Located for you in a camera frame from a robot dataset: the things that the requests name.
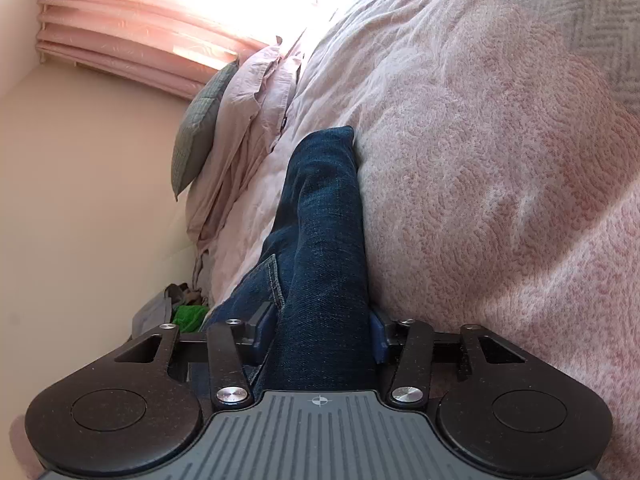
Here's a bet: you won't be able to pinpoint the pink pillow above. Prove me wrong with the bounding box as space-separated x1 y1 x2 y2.
187 44 287 241

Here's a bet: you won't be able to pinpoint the pink and grey bedspread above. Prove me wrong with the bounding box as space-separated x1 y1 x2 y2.
200 0 640 461

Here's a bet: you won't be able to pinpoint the green garment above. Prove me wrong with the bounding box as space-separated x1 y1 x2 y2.
171 304 212 334

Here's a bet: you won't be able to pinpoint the grey checked pillow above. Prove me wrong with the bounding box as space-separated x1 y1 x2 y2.
171 60 240 202

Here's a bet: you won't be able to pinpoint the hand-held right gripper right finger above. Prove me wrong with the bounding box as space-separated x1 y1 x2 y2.
369 310 528 405

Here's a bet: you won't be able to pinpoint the blue denim jeans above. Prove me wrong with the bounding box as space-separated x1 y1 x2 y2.
192 125 396 393

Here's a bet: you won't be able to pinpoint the folded pink duvet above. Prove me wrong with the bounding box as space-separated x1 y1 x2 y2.
192 35 326 306

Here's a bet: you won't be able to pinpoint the brown garment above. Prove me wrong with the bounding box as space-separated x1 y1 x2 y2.
165 283 204 307

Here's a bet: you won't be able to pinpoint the pink curtain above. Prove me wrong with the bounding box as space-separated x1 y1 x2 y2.
35 0 382 102

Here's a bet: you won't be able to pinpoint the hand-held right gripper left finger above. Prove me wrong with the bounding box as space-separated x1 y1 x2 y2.
114 305 278 408

